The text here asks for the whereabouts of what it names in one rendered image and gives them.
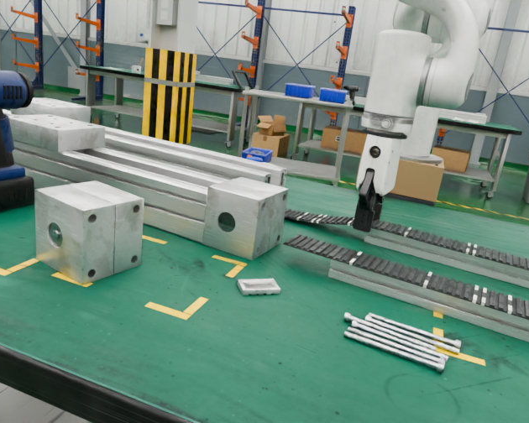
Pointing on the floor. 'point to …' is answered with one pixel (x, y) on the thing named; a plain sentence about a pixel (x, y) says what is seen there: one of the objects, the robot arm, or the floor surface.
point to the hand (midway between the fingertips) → (367, 216)
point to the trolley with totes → (303, 93)
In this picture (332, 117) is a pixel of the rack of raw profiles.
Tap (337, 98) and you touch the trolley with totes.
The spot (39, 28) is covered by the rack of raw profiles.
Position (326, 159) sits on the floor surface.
